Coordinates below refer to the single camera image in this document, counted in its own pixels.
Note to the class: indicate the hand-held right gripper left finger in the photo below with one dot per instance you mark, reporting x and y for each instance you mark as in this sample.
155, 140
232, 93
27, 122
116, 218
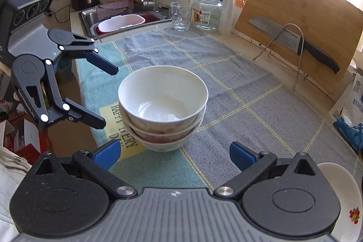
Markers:
109, 152

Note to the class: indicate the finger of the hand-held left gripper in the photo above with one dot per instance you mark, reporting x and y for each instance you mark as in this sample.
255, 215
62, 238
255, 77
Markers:
85, 117
102, 63

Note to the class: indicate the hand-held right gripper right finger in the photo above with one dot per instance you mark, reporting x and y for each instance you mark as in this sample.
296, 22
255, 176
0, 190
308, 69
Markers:
241, 155

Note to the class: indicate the white floral bowl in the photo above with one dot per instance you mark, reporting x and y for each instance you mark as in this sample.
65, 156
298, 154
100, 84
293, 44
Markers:
164, 145
170, 83
161, 131

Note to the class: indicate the white fruit-print plate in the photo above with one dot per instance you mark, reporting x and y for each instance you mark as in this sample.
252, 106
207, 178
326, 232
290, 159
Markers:
340, 191

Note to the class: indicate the white pink-rimmed basin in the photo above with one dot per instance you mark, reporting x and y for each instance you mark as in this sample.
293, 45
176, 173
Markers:
119, 23

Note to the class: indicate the steel sink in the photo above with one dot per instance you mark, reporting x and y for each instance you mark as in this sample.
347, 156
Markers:
88, 18

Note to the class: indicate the purple dish cloth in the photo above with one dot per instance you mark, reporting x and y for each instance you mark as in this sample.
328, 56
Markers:
113, 6

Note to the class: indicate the red cardboard box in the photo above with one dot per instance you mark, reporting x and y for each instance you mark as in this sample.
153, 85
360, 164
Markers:
31, 150

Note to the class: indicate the grey checked towel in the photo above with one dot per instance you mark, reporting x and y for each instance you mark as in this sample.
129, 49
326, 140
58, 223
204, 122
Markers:
241, 89

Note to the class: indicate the red basin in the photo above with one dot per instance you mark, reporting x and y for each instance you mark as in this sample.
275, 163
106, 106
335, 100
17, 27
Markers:
150, 16

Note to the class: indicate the clear glass cup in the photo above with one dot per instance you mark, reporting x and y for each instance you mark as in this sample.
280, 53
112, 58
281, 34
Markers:
181, 18

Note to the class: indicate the person's beige clothing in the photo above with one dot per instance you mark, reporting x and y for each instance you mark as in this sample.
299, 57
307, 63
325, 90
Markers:
8, 188

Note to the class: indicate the white blue salt bag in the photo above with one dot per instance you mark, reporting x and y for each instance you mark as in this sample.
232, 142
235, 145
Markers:
348, 117

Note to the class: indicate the glass jar yellow lid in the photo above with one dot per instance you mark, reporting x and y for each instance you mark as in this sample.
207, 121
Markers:
207, 15

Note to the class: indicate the wooden cutting board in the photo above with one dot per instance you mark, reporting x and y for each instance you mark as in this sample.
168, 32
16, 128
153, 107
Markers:
297, 3

